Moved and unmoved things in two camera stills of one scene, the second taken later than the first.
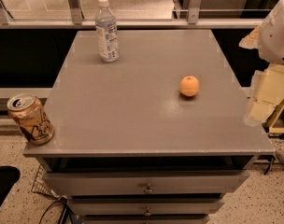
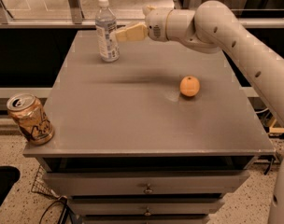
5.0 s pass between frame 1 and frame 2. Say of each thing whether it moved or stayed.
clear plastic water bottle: stayed
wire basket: stayed
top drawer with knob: stayed
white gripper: moved
